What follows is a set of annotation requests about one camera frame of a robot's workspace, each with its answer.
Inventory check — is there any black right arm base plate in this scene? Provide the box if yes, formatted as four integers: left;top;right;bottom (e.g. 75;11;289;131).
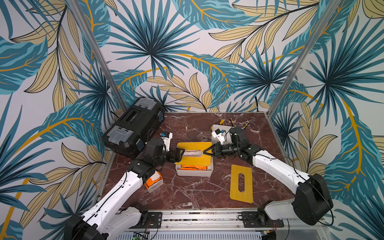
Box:
237;212;285;230

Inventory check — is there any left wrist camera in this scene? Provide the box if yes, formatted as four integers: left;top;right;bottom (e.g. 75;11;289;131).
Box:
160;132;173;152

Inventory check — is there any left aluminium corner post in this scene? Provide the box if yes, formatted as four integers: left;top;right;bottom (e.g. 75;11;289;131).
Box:
67;0;127;111

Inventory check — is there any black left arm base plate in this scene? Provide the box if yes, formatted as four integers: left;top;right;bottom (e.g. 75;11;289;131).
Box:
135;212;163;229

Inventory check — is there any yellow wooden box lid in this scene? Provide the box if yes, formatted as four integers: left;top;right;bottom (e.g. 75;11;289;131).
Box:
176;142;212;167

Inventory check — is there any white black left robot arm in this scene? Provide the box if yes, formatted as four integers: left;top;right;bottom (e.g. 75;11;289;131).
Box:
64;138;185;240

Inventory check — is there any black plastic toolbox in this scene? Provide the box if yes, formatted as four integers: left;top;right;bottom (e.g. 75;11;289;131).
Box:
102;97;165;159

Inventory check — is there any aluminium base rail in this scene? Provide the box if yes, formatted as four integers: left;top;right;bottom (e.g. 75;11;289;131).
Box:
106;207;324;234

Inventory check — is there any aluminium corner post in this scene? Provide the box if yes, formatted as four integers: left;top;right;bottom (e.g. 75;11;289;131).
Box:
266;0;341;119
67;0;127;111

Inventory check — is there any right aluminium corner post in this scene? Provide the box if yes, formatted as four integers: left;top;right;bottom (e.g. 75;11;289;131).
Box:
266;0;341;119

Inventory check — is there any white plastic tissue box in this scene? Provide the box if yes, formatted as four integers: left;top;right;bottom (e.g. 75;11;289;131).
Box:
176;164;214;178

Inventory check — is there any white slotted cable duct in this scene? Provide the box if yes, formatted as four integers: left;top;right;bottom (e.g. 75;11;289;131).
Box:
115;231;263;240

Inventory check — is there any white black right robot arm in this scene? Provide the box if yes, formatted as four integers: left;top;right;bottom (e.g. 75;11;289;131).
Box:
203;143;334;226

